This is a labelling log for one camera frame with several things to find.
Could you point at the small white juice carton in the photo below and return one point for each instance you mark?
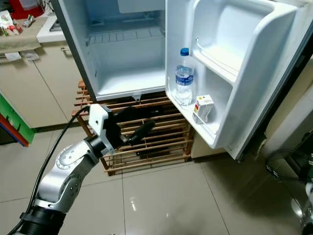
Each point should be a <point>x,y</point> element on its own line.
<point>204,109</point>

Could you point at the small silver packet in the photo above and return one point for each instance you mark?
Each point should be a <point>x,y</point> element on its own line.
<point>29,20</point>

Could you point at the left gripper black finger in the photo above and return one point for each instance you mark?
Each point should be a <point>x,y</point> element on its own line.
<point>144,130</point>
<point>134,112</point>

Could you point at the green flat board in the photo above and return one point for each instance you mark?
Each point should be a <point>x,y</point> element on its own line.
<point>10,115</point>

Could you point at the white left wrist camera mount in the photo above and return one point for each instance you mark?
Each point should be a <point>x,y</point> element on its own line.
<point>99,121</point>

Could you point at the beige kitchen cabinet white counter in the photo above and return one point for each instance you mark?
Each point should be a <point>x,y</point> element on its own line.
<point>39,88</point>

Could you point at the orange flat board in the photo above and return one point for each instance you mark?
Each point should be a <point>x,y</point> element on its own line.
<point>12,137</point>

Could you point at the grey mini fridge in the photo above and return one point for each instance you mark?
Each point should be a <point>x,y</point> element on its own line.
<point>249,49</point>

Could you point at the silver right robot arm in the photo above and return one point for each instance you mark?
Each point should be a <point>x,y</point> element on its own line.
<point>308,215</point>

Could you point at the red coffee machine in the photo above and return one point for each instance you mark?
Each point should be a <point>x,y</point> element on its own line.
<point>27,8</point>

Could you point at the wooden wine rack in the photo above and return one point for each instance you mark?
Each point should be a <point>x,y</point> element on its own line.
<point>176,142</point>

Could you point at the white carton green red print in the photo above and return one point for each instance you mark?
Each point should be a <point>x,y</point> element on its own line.
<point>10,23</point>

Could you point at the beige table runner cloth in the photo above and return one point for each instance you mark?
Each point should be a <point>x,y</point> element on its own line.
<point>24,41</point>

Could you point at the clear water bottle blue cap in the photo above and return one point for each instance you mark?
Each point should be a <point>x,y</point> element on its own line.
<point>184,78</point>

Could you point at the white paper tag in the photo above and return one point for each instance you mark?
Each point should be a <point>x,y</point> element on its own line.
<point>32,55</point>
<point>13,56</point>

